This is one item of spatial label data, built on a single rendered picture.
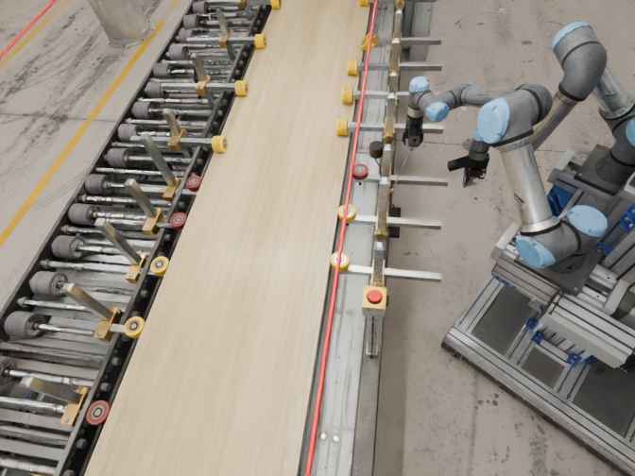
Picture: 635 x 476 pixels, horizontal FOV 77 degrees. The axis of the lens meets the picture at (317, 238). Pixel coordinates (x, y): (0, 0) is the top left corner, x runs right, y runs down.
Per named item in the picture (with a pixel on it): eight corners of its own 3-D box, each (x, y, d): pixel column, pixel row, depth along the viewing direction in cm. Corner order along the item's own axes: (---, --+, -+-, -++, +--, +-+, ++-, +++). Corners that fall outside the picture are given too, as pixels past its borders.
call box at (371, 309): (386, 297, 128) (386, 287, 121) (384, 318, 124) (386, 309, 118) (364, 296, 129) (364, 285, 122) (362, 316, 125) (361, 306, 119)
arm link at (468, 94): (573, 75, 114) (464, 76, 157) (541, 88, 112) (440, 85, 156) (573, 114, 119) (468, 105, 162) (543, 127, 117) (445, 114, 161)
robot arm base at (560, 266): (591, 251, 141) (605, 236, 133) (572, 281, 136) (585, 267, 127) (548, 229, 147) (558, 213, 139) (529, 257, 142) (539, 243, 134)
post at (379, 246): (380, 297, 184) (385, 241, 144) (379, 304, 182) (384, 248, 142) (372, 296, 185) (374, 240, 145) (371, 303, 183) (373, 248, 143)
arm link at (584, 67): (627, 68, 117) (526, 178, 157) (613, 46, 123) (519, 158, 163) (592, 61, 115) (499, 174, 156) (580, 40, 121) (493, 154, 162)
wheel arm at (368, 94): (441, 96, 210) (442, 90, 207) (441, 100, 208) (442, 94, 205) (347, 94, 218) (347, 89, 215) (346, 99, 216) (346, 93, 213)
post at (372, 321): (377, 346, 164) (382, 300, 127) (377, 357, 162) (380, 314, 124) (367, 344, 165) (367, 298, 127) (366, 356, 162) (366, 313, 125)
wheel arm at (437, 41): (440, 42, 236) (441, 37, 234) (440, 44, 234) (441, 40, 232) (378, 42, 242) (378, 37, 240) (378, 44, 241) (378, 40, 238)
